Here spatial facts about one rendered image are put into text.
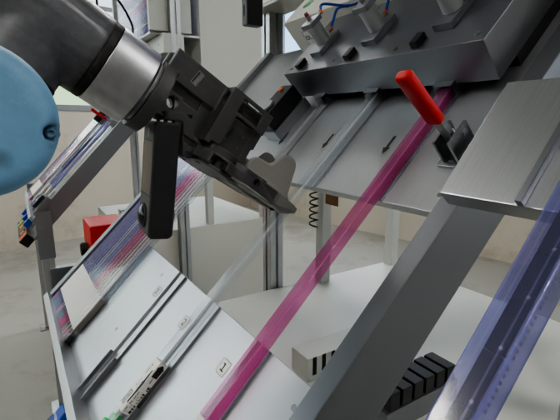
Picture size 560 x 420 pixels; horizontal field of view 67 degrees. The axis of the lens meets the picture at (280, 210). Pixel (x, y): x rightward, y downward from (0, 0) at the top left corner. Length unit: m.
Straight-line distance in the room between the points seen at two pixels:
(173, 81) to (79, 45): 0.08
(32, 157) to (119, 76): 0.17
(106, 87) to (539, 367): 0.84
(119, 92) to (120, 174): 4.02
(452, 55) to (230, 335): 0.36
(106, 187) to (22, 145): 4.13
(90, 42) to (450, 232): 0.33
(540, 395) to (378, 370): 0.53
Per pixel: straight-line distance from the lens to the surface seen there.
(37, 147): 0.23
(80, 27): 0.39
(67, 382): 0.63
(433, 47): 0.49
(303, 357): 0.76
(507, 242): 3.66
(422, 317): 0.37
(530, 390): 0.87
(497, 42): 0.47
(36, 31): 0.38
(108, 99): 0.40
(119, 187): 4.41
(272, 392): 0.38
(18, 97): 0.23
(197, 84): 0.43
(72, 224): 4.30
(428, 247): 0.35
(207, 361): 0.46
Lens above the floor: 1.06
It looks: 12 degrees down
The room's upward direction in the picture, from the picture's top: straight up
